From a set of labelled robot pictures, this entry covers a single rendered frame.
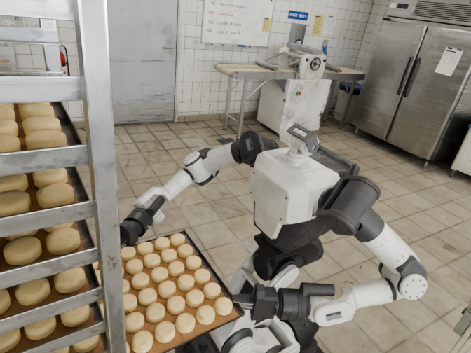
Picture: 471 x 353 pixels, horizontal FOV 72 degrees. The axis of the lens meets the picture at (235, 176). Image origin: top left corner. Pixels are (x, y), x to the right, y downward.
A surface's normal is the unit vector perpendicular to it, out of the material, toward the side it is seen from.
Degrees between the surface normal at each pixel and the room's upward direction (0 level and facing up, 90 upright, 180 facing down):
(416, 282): 73
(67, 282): 0
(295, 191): 62
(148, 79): 90
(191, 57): 90
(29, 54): 90
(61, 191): 0
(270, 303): 90
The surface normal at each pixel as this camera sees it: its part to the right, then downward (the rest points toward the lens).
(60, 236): 0.13, -0.87
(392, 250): 0.08, 0.21
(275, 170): -0.51, -0.49
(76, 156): 0.53, 0.46
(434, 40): -0.86, 0.15
